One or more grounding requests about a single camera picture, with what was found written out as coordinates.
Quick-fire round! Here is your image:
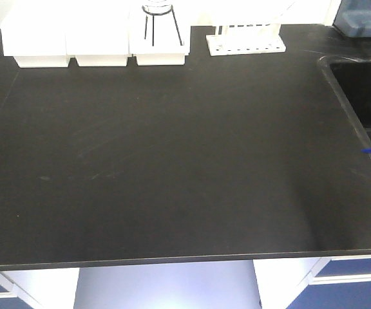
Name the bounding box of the white storage box right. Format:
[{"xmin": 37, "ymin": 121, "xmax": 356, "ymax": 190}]
[{"xmin": 129, "ymin": 1, "xmax": 191, "ymax": 66}]

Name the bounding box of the black lab sink basin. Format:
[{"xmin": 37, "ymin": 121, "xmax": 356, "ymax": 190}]
[{"xmin": 318, "ymin": 56, "xmax": 371, "ymax": 159}]

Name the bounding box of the blue grey equipment base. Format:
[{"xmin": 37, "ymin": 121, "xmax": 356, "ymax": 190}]
[{"xmin": 333, "ymin": 0, "xmax": 371, "ymax": 38}]

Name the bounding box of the blue base cabinet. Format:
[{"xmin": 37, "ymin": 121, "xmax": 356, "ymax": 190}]
[
  {"xmin": 0, "ymin": 273, "xmax": 43, "ymax": 308},
  {"xmin": 289, "ymin": 256, "xmax": 371, "ymax": 308}
]

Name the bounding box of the white storage box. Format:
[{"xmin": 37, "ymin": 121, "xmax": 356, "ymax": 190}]
[
  {"xmin": 66, "ymin": 1, "xmax": 129, "ymax": 67},
  {"xmin": 129, "ymin": 1, "xmax": 191, "ymax": 66},
  {"xmin": 1, "ymin": 1, "xmax": 70, "ymax": 68}
]

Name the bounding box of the white storage box left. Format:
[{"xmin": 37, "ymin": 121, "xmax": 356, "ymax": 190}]
[{"xmin": 1, "ymin": 1, "xmax": 70, "ymax": 68}]

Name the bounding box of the white test tube rack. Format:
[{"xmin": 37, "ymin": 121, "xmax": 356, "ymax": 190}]
[{"xmin": 206, "ymin": 23, "xmax": 286, "ymax": 57}]

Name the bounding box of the white storage box middle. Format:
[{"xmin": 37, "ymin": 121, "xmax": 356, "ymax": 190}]
[{"xmin": 66, "ymin": 1, "xmax": 129, "ymax": 67}]

